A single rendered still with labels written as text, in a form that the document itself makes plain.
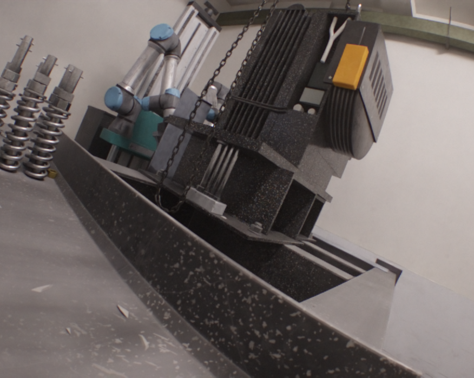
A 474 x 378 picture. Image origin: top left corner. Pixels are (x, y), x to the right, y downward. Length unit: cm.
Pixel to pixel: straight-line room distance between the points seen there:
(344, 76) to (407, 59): 168
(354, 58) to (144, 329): 88
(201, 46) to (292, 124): 124
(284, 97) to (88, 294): 96
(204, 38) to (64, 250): 196
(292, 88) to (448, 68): 170
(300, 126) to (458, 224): 141
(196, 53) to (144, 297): 192
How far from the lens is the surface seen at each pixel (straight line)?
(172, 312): 21
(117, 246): 27
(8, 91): 40
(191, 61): 203
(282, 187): 79
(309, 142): 94
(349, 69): 90
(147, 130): 181
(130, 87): 148
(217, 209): 76
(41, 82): 40
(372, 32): 103
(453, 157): 214
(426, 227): 201
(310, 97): 104
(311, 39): 118
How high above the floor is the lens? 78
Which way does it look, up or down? 2 degrees down
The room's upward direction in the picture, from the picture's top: 24 degrees clockwise
